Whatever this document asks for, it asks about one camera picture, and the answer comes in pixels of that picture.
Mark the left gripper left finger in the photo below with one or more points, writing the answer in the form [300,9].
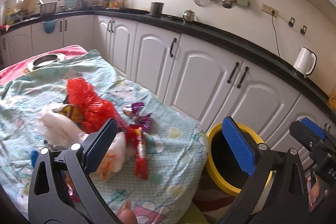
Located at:
[49,200]

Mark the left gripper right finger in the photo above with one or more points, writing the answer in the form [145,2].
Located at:
[288,198]

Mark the red plastic bag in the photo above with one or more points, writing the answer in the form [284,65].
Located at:
[95,110]

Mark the purple snack wrapper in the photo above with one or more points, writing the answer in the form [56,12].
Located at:
[133,110]

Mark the yellow rimmed trash bin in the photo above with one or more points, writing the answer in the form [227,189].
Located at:
[232,155]

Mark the black kitchen countertop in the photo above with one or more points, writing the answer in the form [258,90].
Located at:
[226,40]

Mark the left hand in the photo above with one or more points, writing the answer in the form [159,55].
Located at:
[126,215]

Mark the blue crumpled wrapper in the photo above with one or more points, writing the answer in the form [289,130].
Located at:
[33,156]

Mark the white crumpled plastic bag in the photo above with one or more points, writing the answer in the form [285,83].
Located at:
[59,131]

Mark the red sausage wrapper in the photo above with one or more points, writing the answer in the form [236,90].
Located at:
[136,137]

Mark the white electric kettle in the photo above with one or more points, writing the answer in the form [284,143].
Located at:
[305,62]

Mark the cartoon print table cloth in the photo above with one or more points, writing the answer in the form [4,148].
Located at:
[176,147]

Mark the steel bowl on table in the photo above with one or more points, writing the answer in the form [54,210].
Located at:
[45,60]

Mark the blue hanging basket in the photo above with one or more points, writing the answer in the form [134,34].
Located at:
[49,26]

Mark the steel cooking pot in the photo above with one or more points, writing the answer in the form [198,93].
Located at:
[47,8]

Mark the steel teapot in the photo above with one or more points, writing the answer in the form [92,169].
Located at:
[188,16]

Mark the dark metal cup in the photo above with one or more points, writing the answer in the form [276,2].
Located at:
[156,9]

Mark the wall power outlet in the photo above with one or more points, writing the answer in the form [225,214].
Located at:
[269,10]

